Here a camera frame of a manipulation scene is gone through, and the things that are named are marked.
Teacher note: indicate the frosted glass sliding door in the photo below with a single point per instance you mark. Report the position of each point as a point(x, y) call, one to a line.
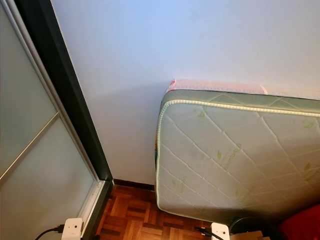
point(30, 150)

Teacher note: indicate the dark wooden baseboard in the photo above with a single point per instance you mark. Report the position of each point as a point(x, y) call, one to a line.
point(134, 184)

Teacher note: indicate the black round waste bin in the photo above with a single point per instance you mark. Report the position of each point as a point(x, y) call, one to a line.
point(245, 223)

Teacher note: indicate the brown cardboard scraps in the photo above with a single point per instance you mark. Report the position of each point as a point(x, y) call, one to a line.
point(252, 235)

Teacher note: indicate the large red cushion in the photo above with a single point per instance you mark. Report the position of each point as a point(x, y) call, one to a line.
point(300, 225)

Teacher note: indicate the black wardrobe frame post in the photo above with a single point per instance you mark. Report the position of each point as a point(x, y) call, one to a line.
point(63, 75)

